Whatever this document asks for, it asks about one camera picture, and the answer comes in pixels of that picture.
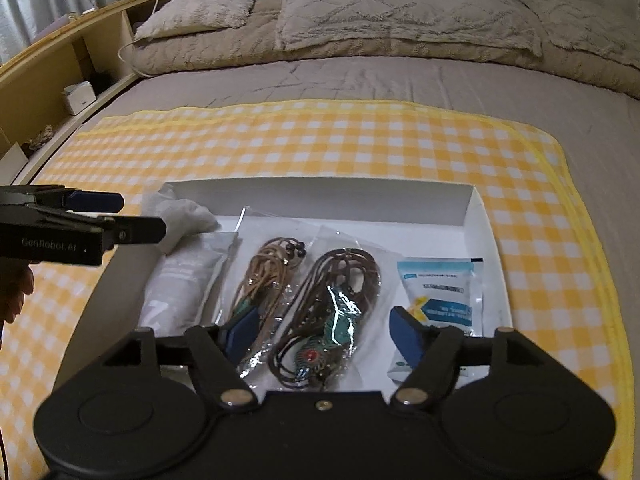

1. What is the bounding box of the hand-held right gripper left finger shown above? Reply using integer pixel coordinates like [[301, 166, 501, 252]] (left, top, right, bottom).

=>
[[102, 306, 262, 407]]

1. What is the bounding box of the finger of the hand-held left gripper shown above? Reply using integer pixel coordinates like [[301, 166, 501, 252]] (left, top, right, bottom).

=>
[[0, 185, 125, 213], [39, 207, 168, 249]]

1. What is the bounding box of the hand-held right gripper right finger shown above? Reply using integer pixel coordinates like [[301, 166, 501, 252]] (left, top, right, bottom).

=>
[[389, 305, 547, 407]]

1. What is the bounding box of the white cloth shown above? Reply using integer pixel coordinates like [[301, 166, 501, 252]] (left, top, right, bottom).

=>
[[141, 191, 220, 257]]

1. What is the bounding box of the white and blue sachet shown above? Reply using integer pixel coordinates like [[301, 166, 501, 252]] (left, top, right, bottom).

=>
[[387, 255, 486, 382]]

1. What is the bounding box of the white plastic packet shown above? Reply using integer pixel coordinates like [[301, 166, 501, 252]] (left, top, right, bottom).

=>
[[139, 231, 242, 339]]

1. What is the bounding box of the bagged tan cord necklace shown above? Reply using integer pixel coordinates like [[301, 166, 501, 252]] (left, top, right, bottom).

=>
[[219, 204, 322, 377]]

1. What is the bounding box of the bagged dark brown cord necklace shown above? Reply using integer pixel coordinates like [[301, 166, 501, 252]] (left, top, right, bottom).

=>
[[266, 226, 387, 392]]

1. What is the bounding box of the white cardboard box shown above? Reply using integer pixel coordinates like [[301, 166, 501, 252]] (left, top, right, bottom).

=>
[[52, 176, 515, 411]]

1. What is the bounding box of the person's left hand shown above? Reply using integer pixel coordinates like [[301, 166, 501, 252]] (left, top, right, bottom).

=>
[[0, 260, 35, 325]]

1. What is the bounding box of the white card panel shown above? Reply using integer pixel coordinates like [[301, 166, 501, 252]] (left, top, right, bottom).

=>
[[0, 141, 29, 177]]

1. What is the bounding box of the white box on shelf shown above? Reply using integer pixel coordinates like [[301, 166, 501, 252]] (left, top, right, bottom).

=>
[[62, 81, 97, 115]]

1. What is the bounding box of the wooden headboard shelf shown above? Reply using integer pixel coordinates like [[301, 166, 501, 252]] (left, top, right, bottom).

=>
[[0, 0, 182, 187]]

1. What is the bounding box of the yellow checked blanket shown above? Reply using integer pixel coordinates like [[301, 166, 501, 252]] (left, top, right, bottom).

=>
[[0, 99, 632, 480]]

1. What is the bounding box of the beige quilt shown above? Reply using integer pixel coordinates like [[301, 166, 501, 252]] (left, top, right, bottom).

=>
[[131, 0, 640, 102]]

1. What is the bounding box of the grey curtain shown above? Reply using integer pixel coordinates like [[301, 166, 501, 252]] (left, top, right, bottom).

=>
[[0, 0, 128, 67]]

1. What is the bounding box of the small beige textured pillow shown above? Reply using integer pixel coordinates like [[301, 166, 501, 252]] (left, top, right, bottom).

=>
[[134, 0, 267, 42]]

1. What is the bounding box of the large beige textured pillow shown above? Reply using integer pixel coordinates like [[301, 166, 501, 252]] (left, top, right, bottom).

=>
[[274, 0, 545, 57]]

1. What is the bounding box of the coiled rope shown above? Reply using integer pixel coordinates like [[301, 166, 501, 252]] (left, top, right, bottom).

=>
[[27, 124, 57, 152]]

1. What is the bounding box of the white cable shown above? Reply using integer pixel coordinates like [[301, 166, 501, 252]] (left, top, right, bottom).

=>
[[117, 0, 162, 77]]

